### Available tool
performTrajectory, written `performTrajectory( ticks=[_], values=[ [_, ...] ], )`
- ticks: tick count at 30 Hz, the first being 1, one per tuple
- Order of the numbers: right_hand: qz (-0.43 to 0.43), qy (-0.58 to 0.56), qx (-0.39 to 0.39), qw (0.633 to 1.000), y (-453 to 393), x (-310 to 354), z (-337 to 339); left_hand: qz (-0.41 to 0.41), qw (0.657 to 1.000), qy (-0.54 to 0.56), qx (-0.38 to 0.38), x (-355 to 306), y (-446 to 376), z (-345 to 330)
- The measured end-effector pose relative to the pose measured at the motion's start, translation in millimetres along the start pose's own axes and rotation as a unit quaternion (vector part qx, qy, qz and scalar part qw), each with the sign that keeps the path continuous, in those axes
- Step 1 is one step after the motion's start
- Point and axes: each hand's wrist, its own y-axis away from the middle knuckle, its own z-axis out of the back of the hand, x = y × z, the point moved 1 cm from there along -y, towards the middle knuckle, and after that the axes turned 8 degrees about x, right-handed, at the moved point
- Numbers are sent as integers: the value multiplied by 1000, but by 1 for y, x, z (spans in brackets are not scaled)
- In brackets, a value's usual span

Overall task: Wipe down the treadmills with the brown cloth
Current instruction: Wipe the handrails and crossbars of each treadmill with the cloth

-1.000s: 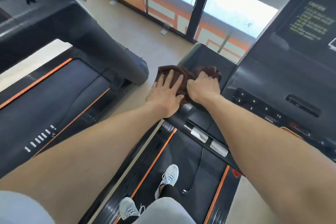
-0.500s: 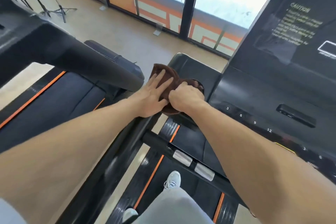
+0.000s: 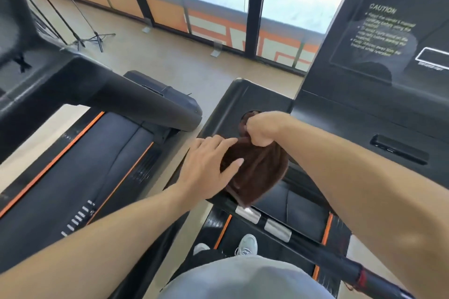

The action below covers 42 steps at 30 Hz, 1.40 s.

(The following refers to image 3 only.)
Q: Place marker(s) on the person's right hand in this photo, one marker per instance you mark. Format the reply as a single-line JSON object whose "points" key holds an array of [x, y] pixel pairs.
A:
{"points": [[268, 128]]}

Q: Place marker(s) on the person's left hand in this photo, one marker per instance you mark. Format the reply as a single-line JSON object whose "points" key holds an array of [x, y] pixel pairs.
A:
{"points": [[207, 172]]}

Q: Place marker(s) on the brown microfibre cloth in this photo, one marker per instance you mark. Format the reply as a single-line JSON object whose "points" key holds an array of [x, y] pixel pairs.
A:
{"points": [[259, 172]]}

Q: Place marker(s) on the black treadmill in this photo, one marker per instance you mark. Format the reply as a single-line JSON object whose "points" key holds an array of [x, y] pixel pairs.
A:
{"points": [[368, 106], [87, 169]]}

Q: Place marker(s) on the person's right forearm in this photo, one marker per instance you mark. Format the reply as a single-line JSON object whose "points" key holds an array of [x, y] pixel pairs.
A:
{"points": [[379, 204]]}

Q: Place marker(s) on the person's left forearm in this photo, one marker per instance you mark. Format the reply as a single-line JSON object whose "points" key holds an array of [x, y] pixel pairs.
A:
{"points": [[98, 249]]}

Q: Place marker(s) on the person's left grey shoe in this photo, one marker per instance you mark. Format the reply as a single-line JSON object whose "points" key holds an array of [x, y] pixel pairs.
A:
{"points": [[201, 248]]}

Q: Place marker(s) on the person's grey shoe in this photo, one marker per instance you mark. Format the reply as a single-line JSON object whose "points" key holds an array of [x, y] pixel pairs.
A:
{"points": [[247, 244], [201, 248]]}

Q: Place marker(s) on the person's right grey shoe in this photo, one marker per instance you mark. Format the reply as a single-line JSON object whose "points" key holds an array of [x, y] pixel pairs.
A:
{"points": [[247, 244]]}

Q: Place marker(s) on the person's grey shirt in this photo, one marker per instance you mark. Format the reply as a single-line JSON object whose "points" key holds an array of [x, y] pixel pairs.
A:
{"points": [[245, 281]]}

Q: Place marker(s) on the orange patterned parapet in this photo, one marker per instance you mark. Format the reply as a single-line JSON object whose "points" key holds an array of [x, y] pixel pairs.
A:
{"points": [[168, 15]]}

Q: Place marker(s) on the black pole tripod stand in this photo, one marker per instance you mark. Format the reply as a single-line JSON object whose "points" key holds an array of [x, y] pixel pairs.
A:
{"points": [[79, 41]]}

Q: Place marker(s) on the grey metal floor bracket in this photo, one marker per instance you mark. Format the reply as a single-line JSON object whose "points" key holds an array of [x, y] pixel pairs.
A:
{"points": [[216, 50], [147, 26]]}

